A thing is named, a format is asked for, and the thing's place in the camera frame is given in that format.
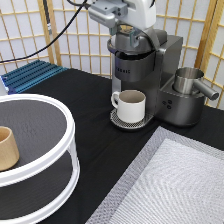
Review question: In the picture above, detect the blue ribbed metal block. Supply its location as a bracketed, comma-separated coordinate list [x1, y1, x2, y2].
[2, 60, 66, 94]

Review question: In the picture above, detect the grey woven placemat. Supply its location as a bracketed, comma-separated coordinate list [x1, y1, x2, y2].
[85, 127, 224, 224]

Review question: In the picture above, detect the light wooden cup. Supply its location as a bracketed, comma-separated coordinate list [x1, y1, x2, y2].
[0, 126, 19, 171]

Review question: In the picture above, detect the black tablecloth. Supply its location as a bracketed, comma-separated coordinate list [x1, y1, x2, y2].
[28, 69, 224, 224]

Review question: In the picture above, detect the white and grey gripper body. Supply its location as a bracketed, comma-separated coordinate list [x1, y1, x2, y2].
[88, 0, 156, 30]

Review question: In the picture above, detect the white ceramic mug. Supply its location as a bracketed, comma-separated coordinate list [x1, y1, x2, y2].
[111, 90, 146, 123]

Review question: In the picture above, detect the wooden shoji folding screen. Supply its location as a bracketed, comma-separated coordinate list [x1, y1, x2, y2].
[0, 0, 224, 110]

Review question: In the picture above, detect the white two-tier round shelf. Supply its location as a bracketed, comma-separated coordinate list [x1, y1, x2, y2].
[0, 94, 80, 224]

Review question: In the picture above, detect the grey pod coffee machine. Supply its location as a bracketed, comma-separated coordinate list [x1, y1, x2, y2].
[107, 25, 219, 130]

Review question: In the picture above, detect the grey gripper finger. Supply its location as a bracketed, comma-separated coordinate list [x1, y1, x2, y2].
[129, 27, 140, 47]
[109, 22, 117, 36]

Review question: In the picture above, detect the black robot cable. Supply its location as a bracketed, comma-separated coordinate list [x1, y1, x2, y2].
[0, 0, 91, 66]

